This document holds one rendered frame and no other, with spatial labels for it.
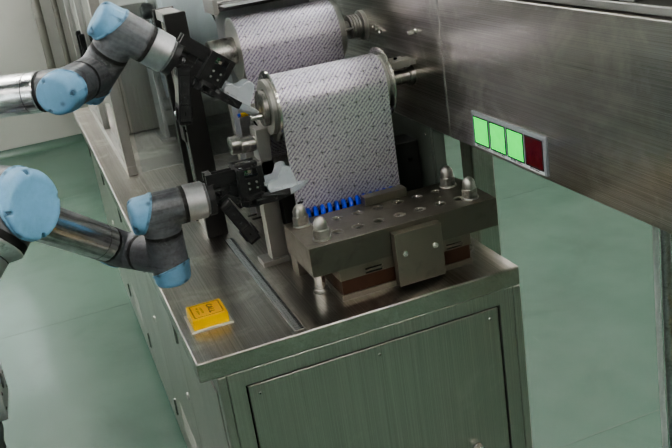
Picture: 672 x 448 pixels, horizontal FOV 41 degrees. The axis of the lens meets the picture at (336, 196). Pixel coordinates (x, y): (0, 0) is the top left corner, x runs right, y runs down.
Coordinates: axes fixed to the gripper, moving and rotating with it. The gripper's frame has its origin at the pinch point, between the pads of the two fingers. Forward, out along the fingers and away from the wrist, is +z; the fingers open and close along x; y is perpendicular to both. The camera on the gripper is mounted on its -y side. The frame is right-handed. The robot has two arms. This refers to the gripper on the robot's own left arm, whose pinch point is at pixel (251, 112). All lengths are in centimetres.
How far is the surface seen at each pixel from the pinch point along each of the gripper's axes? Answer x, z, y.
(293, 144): -4.1, 9.8, -1.5
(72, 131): 552, 62, -98
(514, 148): -40, 33, 18
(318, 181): -4.1, 18.6, -5.8
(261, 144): 3.2, 6.4, -4.9
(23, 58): 552, 4, -64
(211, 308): -14.2, 7.2, -36.6
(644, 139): -74, 27, 25
